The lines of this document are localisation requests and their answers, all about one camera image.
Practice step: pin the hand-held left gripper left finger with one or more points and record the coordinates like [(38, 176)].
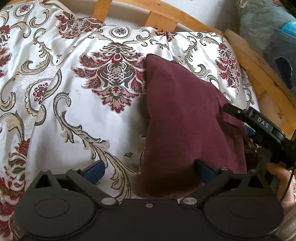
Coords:
[(94, 171)]

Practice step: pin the wooden bed frame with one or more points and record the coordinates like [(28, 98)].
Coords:
[(254, 64)]

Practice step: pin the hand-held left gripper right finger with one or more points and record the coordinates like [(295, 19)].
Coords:
[(205, 173)]

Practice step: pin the clear plastic bag of clothes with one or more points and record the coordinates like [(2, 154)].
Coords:
[(268, 34)]

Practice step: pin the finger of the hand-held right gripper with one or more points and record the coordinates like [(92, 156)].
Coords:
[(234, 112), (251, 134)]

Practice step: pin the maroon long-sleeve shirt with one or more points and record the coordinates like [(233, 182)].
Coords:
[(185, 125)]

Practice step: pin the person's right hand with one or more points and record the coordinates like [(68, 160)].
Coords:
[(278, 180)]

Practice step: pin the floral patterned white blanket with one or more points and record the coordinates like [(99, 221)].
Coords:
[(76, 92)]

